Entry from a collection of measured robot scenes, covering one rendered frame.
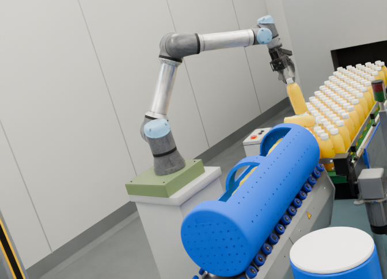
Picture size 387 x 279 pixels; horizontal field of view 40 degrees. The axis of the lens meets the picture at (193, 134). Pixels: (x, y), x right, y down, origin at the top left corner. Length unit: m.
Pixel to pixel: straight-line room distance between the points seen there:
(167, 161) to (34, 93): 2.51
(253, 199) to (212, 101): 4.35
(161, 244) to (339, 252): 0.99
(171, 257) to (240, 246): 0.70
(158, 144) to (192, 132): 3.61
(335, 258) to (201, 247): 0.49
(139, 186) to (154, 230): 0.24
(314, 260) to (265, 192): 0.37
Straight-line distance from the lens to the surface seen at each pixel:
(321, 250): 1.85
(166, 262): 2.58
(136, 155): 5.38
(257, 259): 2.00
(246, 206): 1.92
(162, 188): 2.29
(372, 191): 2.77
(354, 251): 1.81
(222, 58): 6.48
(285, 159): 2.26
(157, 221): 2.46
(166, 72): 2.49
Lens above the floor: 1.97
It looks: 15 degrees down
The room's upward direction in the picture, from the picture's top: 16 degrees counter-clockwise
